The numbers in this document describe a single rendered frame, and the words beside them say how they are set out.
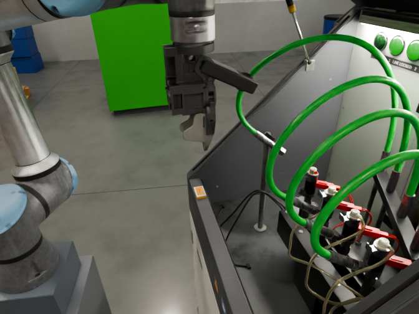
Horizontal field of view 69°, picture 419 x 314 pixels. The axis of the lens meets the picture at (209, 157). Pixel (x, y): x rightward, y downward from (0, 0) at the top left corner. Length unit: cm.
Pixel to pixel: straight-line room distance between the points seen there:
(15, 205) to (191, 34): 54
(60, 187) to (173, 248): 133
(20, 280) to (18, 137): 34
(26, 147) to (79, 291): 42
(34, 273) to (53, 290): 6
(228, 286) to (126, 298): 126
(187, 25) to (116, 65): 343
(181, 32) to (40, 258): 64
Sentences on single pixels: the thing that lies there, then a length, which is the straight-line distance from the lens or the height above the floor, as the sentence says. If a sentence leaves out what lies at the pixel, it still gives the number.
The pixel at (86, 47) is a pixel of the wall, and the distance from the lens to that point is 739.
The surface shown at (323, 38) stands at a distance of 75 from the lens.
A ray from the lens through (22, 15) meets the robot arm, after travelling 52.
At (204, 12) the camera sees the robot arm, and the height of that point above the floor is 150.
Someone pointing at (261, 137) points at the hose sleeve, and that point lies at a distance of 82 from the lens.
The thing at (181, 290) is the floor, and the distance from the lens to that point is 192.
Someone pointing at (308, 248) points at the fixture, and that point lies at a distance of 80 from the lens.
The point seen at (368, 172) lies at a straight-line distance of 50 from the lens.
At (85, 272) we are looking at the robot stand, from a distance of 104.
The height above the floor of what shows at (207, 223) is 95.
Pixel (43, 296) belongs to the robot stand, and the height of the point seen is 90.
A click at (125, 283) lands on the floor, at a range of 201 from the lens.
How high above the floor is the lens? 155
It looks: 31 degrees down
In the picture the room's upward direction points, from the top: 2 degrees counter-clockwise
